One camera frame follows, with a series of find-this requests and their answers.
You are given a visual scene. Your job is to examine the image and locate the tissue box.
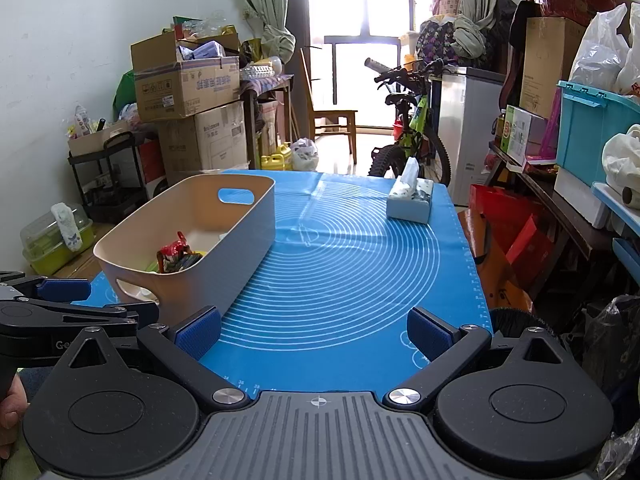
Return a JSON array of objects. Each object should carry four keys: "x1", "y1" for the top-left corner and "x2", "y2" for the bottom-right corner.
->
[{"x1": 386, "y1": 156, "x2": 433, "y2": 225}]

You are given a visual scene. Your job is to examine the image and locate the teal plastic storage bin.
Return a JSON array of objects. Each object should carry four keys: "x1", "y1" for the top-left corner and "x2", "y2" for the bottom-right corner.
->
[{"x1": 556, "y1": 80, "x2": 640, "y2": 186}]

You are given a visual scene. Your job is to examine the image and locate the white foam box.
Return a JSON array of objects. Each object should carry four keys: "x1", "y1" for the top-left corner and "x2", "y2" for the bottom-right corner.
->
[{"x1": 554, "y1": 166, "x2": 613, "y2": 228}]

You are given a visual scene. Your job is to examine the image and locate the white cardboard box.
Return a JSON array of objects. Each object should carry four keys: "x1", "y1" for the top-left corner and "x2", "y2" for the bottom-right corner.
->
[{"x1": 194, "y1": 101, "x2": 250, "y2": 171}]

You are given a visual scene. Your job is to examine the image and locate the knotted green curtain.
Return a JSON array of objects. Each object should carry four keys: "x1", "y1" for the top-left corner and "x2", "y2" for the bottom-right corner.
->
[{"x1": 230, "y1": 0, "x2": 297, "y2": 63}]

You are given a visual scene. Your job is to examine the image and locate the shallow cardboard tray box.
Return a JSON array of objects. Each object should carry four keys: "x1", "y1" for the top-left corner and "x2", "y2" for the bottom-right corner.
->
[{"x1": 67, "y1": 120, "x2": 131, "y2": 157}]

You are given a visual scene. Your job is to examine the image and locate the large white plastic bag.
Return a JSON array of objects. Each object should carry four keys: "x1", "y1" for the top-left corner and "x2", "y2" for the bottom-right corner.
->
[{"x1": 569, "y1": 2, "x2": 640, "y2": 96}]

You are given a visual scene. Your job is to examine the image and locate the pile of clothes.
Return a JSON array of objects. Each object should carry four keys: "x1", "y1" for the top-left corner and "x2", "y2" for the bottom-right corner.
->
[{"x1": 415, "y1": 0, "x2": 501, "y2": 68}]

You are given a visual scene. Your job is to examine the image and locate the white plastic bag on floor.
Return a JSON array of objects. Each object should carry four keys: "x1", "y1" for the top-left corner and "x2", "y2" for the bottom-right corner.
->
[{"x1": 291, "y1": 137, "x2": 319, "y2": 172}]

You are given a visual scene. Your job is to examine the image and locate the open brown cardboard box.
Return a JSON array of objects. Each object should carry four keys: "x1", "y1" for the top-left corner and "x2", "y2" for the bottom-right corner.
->
[{"x1": 131, "y1": 32, "x2": 241, "y2": 122}]

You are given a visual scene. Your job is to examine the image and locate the white patterned sock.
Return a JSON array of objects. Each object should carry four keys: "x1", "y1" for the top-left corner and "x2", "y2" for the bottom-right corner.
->
[{"x1": 50, "y1": 202, "x2": 83, "y2": 252}]

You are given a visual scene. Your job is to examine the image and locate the black trash bin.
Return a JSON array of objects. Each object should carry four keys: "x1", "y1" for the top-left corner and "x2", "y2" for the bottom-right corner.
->
[{"x1": 490, "y1": 307, "x2": 556, "y2": 341}]

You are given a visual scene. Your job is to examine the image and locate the dark wooden side table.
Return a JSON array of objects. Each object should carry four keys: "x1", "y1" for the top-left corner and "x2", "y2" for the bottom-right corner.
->
[{"x1": 239, "y1": 74, "x2": 295, "y2": 171}]

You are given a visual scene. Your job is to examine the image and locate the wooden chair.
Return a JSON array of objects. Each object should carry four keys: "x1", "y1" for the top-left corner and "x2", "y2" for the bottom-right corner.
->
[{"x1": 300, "y1": 47, "x2": 359, "y2": 165}]

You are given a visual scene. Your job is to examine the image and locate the yellow plastic jug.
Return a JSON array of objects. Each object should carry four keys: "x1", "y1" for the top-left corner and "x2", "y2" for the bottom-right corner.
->
[{"x1": 260, "y1": 142, "x2": 293, "y2": 171}]

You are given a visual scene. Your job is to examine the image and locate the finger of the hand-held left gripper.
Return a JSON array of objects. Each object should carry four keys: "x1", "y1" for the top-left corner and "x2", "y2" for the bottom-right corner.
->
[
  {"x1": 0, "y1": 271, "x2": 92, "y2": 302},
  {"x1": 0, "y1": 300, "x2": 160, "y2": 337}
]

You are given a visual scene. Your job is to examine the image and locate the light blue shelf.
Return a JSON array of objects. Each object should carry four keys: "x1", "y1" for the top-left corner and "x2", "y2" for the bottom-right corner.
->
[{"x1": 591, "y1": 181, "x2": 640, "y2": 271}]

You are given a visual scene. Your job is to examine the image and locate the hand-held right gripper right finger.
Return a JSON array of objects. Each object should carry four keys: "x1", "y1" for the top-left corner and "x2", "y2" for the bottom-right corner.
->
[{"x1": 382, "y1": 306, "x2": 576, "y2": 408}]

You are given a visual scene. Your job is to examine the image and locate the person's left hand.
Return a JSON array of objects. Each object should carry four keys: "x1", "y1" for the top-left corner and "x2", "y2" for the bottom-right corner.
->
[{"x1": 0, "y1": 375, "x2": 28, "y2": 458}]

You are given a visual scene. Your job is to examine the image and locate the green lidded plastic container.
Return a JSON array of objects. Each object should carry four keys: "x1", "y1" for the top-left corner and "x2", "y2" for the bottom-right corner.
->
[{"x1": 20, "y1": 203, "x2": 96, "y2": 276}]

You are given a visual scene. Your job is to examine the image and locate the dark wooden long table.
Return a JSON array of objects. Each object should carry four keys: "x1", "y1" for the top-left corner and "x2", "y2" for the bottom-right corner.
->
[{"x1": 487, "y1": 140, "x2": 621, "y2": 301}]

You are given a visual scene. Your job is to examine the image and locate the black utility cart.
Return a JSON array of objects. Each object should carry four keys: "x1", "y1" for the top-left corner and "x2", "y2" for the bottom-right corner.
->
[{"x1": 68, "y1": 131, "x2": 151, "y2": 223}]

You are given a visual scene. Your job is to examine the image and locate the black plastic bag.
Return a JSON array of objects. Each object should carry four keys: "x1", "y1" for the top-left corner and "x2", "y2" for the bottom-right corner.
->
[{"x1": 575, "y1": 295, "x2": 640, "y2": 396}]

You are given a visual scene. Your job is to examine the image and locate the red gift bags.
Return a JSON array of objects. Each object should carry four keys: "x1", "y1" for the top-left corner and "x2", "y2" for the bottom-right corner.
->
[{"x1": 467, "y1": 184, "x2": 556, "y2": 301}]

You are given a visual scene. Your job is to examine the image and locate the green and white carton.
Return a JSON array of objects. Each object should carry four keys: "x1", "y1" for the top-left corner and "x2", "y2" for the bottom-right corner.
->
[{"x1": 500, "y1": 105, "x2": 548, "y2": 156}]

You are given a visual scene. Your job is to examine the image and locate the pink wire rack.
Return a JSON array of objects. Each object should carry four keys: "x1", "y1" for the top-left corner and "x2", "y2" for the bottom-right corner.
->
[{"x1": 539, "y1": 87, "x2": 563, "y2": 158}]

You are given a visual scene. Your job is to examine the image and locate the blue silicone baking mat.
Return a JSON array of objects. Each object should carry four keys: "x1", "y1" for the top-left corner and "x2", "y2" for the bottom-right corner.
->
[{"x1": 72, "y1": 170, "x2": 493, "y2": 393}]

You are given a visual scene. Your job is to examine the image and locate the red toy figure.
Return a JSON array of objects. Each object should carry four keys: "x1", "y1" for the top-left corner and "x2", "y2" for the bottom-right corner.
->
[{"x1": 156, "y1": 231, "x2": 203, "y2": 273}]

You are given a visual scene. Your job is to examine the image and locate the green and black bicycle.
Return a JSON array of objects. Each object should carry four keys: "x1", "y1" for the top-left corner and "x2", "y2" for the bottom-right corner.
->
[{"x1": 364, "y1": 57, "x2": 452, "y2": 186}]

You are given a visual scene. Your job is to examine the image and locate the white chest freezer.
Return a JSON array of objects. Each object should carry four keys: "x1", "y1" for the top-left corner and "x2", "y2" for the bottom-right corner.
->
[{"x1": 431, "y1": 66, "x2": 506, "y2": 207}]

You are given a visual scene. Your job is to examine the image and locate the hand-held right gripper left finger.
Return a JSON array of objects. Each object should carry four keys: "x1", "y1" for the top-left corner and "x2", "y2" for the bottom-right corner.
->
[{"x1": 47, "y1": 306, "x2": 251, "y2": 408}]

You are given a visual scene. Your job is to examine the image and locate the beige plastic basket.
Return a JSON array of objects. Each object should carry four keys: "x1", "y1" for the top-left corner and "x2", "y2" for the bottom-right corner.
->
[{"x1": 93, "y1": 174, "x2": 277, "y2": 322}]

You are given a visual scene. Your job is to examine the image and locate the green plastic bag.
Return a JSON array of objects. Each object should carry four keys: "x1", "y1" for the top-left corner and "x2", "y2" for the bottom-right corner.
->
[{"x1": 112, "y1": 70, "x2": 138, "y2": 121}]

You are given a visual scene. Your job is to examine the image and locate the tall brown cardboard box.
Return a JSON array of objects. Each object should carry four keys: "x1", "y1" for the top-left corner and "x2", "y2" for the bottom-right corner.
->
[{"x1": 520, "y1": 16, "x2": 588, "y2": 120}]

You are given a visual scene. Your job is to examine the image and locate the crumpled white cloth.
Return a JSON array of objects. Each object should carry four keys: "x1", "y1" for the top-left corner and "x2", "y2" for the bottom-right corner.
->
[{"x1": 601, "y1": 127, "x2": 640, "y2": 206}]

